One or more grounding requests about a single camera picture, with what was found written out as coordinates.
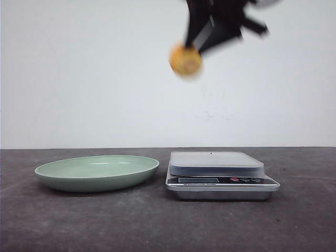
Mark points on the yellow corn cob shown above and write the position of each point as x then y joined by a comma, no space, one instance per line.
185,61

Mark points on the light green plate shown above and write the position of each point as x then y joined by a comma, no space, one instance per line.
100,173

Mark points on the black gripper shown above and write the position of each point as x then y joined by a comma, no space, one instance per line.
215,23

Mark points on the silver digital kitchen scale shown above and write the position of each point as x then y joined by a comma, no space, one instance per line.
223,175

